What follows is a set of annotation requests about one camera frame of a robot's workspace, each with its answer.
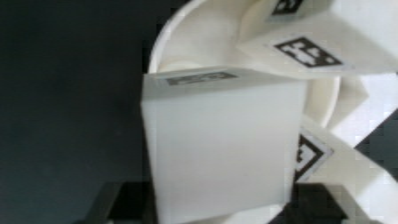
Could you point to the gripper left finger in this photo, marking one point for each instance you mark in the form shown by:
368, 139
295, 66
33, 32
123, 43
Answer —
123, 204

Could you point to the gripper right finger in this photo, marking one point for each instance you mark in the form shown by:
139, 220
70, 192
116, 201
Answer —
313, 207

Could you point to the white stool leg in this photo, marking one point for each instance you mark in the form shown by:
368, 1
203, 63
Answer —
358, 181
331, 36
223, 122

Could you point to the white round stool seat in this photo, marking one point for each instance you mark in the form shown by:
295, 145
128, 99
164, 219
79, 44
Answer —
196, 51

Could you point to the white right fence bar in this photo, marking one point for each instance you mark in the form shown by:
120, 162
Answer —
365, 106

